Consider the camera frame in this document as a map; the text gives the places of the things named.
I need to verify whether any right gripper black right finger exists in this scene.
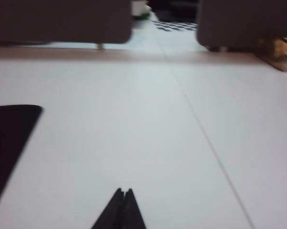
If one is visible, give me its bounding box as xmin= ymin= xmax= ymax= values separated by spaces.
xmin=120 ymin=188 xmax=148 ymax=229

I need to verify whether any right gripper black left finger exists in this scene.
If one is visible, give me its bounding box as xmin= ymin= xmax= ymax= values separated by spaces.
xmin=90 ymin=187 xmax=125 ymax=229

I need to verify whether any black Ugreen mouse pad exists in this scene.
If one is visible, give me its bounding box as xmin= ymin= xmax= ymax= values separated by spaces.
xmin=0 ymin=104 xmax=44 ymax=211

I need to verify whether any checkerboard pattern sheet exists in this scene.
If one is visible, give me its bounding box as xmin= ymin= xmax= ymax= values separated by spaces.
xmin=152 ymin=20 xmax=198 ymax=32

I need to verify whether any wide grey desk divider panel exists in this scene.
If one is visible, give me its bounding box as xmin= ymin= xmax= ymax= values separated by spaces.
xmin=0 ymin=0 xmax=132 ymax=45

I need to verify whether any white and green cup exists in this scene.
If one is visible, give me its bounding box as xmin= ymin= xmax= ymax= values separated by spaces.
xmin=131 ymin=0 xmax=151 ymax=20

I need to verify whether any black round ottoman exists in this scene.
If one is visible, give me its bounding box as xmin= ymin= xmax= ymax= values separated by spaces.
xmin=149 ymin=0 xmax=199 ymax=22

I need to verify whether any brown wooden divider foot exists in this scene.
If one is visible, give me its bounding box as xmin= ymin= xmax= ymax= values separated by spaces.
xmin=253 ymin=37 xmax=287 ymax=73

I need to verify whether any narrow grey desk divider panel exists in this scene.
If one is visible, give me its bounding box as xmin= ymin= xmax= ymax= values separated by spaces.
xmin=196 ymin=0 xmax=287 ymax=52

